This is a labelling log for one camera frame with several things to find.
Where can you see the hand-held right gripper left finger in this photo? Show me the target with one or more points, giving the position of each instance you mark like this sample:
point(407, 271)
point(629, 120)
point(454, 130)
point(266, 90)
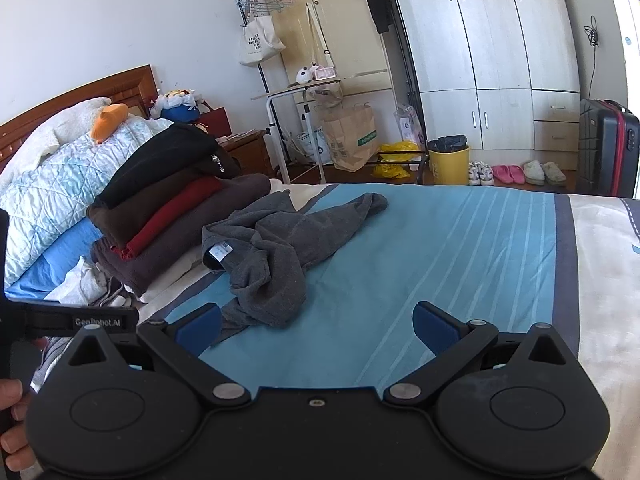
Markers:
point(200, 329)

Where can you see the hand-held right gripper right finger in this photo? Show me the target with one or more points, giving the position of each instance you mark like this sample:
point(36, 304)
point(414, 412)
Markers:
point(434, 327)

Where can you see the grey sweater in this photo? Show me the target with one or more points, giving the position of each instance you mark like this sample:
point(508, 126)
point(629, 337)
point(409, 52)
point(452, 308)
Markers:
point(280, 260)

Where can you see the crumpled white grey clothes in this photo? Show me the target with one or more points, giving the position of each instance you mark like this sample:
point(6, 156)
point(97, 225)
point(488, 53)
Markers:
point(85, 280)

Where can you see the black clothes rack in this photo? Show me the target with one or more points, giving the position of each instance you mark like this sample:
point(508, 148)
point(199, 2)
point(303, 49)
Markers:
point(413, 90)

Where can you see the person's left hand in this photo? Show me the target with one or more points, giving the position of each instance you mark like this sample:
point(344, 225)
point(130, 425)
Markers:
point(10, 394)

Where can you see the striped blue bedsheet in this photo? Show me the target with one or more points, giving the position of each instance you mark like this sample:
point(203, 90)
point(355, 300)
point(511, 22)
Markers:
point(425, 260)

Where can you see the brown folded garment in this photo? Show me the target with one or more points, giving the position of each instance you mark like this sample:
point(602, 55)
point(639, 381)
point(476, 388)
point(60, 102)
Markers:
point(125, 220)

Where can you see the light blue quilt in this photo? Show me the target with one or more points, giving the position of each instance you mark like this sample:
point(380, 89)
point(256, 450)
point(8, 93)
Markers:
point(60, 180)

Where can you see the white sneaker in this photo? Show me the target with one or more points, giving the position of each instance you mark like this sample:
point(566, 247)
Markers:
point(486, 174)
point(474, 174)

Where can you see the yellow trash bin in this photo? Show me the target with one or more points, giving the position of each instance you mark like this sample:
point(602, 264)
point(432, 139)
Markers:
point(449, 165)

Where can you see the pink slipper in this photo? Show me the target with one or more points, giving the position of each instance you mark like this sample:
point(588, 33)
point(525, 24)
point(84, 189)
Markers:
point(500, 174)
point(516, 175)

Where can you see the yellow plastic bag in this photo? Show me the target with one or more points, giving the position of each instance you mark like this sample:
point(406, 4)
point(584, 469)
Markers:
point(395, 160)

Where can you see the black folded garment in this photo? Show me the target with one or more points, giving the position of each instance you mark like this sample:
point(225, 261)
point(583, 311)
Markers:
point(165, 160)

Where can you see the wooden nightstand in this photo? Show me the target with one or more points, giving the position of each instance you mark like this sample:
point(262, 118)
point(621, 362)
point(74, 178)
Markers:
point(247, 152)

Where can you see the grey fluffy slipper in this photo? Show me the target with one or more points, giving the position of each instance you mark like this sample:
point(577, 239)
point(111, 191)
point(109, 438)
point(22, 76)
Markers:
point(533, 172)
point(554, 173)

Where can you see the white fluffy blanket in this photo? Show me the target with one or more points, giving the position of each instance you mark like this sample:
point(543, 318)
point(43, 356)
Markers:
point(50, 127)

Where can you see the clear printed plastic bag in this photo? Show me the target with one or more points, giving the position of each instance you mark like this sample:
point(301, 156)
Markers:
point(410, 125)

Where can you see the orange plush toy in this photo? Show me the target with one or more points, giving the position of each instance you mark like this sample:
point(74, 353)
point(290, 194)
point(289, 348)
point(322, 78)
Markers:
point(107, 120)

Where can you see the brown paper bag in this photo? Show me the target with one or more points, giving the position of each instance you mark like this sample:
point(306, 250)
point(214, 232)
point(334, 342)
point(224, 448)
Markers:
point(350, 135)

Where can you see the dark red bag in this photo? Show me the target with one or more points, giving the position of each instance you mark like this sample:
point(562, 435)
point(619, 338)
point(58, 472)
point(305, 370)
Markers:
point(216, 119)

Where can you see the white plastic bag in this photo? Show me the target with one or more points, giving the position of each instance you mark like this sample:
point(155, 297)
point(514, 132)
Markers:
point(310, 147)

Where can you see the wooden headboard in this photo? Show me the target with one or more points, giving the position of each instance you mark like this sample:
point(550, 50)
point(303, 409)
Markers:
point(100, 87)

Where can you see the black suitcase red trim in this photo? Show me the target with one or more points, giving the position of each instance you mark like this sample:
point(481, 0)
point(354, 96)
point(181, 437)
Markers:
point(607, 145)

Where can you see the grey cloth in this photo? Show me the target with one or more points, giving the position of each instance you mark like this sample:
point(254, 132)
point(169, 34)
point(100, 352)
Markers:
point(327, 97)

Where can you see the white side table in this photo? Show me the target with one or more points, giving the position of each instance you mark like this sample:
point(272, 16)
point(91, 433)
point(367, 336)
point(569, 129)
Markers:
point(295, 89)

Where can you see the panda plush toy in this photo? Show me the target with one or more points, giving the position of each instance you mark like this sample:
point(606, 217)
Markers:
point(304, 75)

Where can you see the pink box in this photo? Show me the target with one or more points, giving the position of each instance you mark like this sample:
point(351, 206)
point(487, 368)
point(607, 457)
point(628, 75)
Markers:
point(324, 74)

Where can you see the white tote bag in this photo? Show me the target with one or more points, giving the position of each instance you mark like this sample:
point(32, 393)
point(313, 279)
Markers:
point(260, 42)

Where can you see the white wardrobe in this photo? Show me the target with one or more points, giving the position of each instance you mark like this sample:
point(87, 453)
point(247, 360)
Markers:
point(500, 35)

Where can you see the beige wardrobe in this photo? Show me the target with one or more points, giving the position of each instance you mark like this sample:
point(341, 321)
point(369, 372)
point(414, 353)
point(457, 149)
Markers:
point(345, 20)

